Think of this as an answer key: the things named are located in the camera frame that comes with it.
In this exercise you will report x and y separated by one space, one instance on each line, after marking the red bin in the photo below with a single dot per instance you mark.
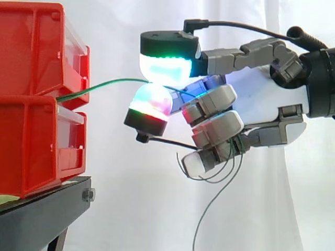
28 146
28 52

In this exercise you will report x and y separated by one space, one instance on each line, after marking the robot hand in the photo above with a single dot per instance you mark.
256 104

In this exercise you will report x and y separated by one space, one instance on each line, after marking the black stand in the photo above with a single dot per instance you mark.
39 214

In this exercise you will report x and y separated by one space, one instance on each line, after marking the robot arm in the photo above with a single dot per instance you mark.
320 83

